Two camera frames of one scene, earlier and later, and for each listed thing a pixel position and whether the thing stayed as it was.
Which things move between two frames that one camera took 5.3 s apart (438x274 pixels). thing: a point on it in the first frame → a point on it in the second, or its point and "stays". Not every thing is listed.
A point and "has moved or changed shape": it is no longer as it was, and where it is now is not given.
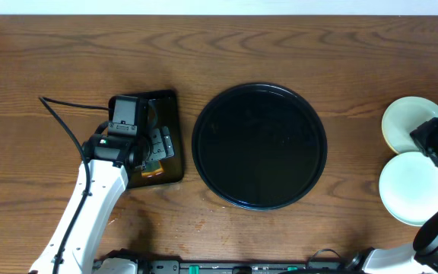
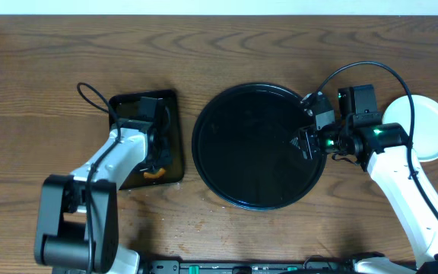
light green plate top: x=413 y=190 has moved or changed shape
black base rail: x=246 y=266 stays
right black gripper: x=421 y=135 → x=308 y=142
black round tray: x=259 y=146 stays
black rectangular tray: x=163 y=110 stays
